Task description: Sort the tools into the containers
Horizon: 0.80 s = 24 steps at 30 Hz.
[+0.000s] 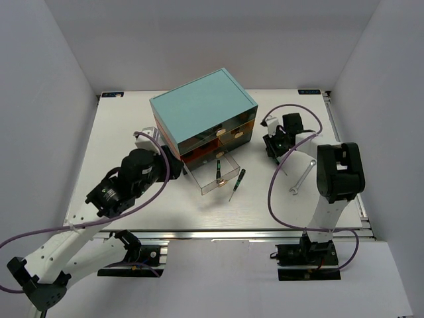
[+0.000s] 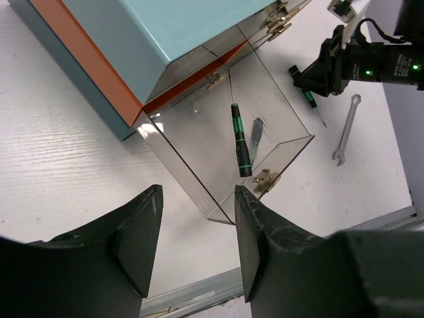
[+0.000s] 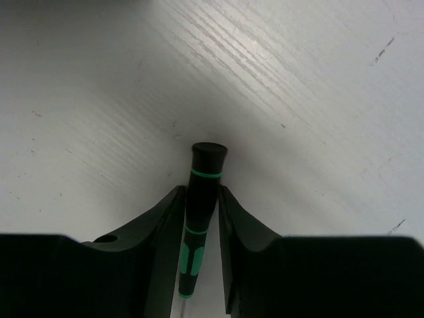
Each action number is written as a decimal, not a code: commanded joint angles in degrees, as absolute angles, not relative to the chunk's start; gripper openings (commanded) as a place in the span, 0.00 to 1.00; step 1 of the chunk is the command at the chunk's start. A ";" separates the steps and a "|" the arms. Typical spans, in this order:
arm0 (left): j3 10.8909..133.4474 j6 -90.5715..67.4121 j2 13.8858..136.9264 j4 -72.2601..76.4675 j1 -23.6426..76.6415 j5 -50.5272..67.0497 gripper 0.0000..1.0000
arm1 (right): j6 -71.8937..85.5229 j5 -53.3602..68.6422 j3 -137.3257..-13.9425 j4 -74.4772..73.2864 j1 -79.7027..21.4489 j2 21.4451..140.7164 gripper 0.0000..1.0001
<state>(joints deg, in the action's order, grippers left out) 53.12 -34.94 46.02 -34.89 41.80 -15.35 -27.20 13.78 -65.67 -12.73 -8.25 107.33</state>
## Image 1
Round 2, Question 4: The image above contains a silver open-end wrench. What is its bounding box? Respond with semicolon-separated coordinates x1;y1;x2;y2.
290;160;317;195

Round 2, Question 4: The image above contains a small precision screwdriver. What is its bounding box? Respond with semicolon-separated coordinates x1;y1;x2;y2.
274;159;288;176
229;168;246;201
216;159;221;180

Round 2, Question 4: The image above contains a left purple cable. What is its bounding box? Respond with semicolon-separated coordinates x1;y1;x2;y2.
0;131;172;295

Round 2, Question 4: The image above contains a teal drawer cabinet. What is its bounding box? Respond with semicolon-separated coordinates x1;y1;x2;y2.
150;68;258;163

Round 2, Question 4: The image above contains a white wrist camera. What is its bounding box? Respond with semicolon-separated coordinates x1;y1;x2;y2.
133;127;160;154
260;115;280;137

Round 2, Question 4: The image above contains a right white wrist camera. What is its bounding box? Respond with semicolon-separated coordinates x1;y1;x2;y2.
260;115;280;137

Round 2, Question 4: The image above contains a purple cable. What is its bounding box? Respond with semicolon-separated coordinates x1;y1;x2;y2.
0;131;172;295
263;104;360;272

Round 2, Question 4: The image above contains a gold middle drawer handle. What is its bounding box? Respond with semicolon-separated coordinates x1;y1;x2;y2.
217;178;227;187

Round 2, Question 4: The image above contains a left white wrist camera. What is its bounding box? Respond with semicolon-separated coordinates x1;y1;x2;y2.
133;127;160;154

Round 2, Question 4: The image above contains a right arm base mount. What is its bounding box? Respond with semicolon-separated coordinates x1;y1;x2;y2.
270;237;341;282

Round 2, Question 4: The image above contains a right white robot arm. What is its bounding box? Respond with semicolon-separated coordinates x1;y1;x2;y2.
261;113;365;264

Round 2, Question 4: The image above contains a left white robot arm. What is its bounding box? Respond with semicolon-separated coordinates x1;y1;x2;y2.
7;146;184;312

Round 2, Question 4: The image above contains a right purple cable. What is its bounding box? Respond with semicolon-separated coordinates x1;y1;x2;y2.
263;104;360;272

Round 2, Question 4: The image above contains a clear drawer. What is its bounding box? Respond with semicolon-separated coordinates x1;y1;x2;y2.
184;153;240;195

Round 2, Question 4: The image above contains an aluminium table edge rail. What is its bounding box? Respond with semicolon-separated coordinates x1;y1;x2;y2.
94;229;374;239

